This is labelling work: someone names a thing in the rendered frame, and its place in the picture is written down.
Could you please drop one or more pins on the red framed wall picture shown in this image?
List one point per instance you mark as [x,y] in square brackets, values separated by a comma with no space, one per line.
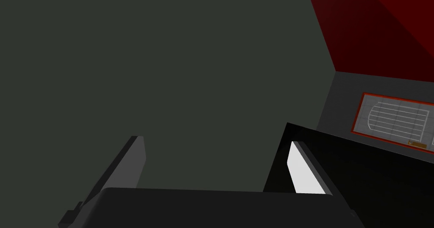
[393,121]

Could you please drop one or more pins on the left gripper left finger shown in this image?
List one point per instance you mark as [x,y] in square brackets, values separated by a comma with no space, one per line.
[129,167]

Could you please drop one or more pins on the black cabinet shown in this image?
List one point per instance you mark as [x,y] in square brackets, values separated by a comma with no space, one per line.
[373,177]

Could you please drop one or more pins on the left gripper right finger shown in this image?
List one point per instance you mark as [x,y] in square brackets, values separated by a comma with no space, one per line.
[305,173]

